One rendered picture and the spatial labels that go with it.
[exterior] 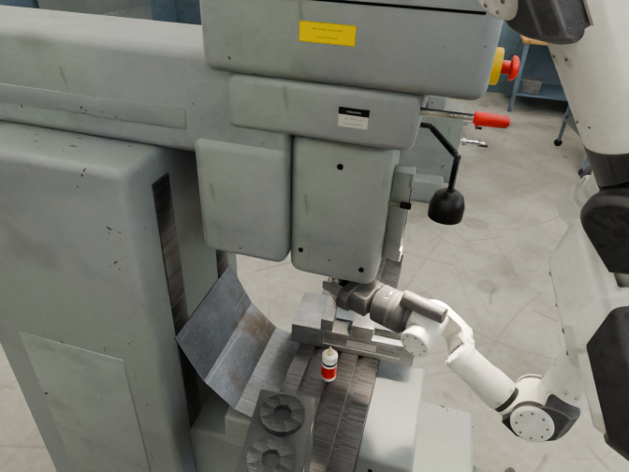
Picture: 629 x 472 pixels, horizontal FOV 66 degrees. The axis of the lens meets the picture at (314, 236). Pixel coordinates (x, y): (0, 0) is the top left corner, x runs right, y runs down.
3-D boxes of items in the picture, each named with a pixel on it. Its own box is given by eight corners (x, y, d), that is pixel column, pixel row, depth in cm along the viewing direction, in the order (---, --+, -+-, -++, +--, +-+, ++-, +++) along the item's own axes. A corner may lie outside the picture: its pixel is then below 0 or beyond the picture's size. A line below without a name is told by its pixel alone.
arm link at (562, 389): (561, 420, 103) (620, 341, 94) (561, 462, 92) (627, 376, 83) (508, 392, 106) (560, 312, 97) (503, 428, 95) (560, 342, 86)
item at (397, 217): (402, 252, 108) (416, 166, 97) (399, 262, 105) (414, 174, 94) (384, 248, 109) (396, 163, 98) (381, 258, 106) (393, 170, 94)
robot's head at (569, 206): (606, 243, 77) (592, 194, 81) (649, 213, 68) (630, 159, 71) (564, 242, 76) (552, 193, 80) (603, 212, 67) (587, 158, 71)
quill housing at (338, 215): (388, 240, 118) (407, 111, 100) (373, 292, 101) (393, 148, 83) (313, 226, 122) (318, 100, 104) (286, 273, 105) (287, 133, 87)
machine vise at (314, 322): (416, 330, 146) (421, 302, 140) (412, 366, 134) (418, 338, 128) (304, 308, 153) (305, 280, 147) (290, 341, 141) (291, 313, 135)
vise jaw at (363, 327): (379, 304, 145) (381, 294, 143) (372, 340, 133) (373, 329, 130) (359, 301, 146) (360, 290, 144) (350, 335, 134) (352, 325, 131)
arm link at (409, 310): (403, 311, 113) (448, 332, 107) (379, 341, 107) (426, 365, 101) (407, 275, 106) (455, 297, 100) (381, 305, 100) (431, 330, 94)
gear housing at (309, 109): (425, 110, 101) (433, 61, 95) (412, 155, 81) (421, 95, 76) (273, 91, 108) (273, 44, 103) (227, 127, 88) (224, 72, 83)
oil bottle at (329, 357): (337, 372, 132) (340, 343, 126) (333, 383, 128) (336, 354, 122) (323, 368, 132) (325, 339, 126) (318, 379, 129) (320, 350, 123)
